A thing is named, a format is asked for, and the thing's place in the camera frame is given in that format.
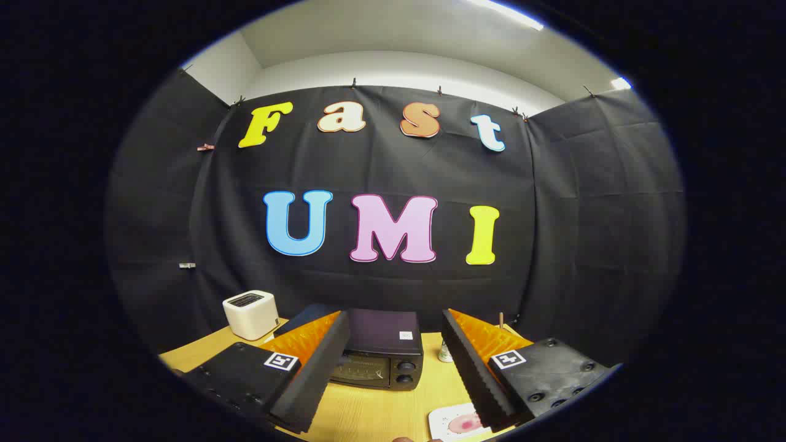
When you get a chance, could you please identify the white square plate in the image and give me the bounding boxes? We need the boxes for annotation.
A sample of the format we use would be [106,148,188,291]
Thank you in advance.
[428,402,492,442]

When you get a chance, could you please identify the pink ham slice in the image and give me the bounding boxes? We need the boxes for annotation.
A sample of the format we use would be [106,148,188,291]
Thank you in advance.
[448,414,483,434]

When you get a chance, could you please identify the white bread toaster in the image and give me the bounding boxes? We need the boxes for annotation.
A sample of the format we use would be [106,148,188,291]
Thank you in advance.
[222,290,281,342]

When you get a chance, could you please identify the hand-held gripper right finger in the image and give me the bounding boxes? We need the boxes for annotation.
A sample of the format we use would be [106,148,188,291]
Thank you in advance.
[441,308,622,433]

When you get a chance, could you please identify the black toaster oven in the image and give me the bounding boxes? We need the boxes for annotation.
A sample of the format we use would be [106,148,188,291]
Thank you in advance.
[273,304,425,392]

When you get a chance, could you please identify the black backdrop cloth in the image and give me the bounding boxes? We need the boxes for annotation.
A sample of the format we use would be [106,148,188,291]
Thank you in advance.
[106,68,687,369]

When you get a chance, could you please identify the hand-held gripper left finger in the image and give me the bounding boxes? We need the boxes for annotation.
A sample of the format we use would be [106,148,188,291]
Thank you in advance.
[181,310,351,435]

